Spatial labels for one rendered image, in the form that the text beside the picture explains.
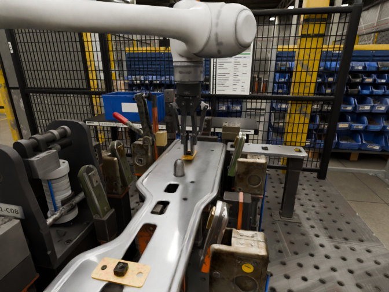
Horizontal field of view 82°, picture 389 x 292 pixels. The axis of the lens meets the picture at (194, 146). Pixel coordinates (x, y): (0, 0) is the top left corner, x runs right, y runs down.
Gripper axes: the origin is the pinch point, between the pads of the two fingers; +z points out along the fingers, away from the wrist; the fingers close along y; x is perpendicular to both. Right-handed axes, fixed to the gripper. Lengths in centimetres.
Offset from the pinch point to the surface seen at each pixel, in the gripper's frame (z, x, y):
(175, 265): 5.0, -43.5, 7.7
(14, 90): 2, 158, -251
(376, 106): 13, 182, 146
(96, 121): 2, 32, -57
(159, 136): -0.2, 6.3, -12.8
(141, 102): -13.8, -1.8, -15.2
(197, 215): 5.3, -29.9, 8.6
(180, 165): 1.5, -13.7, 0.8
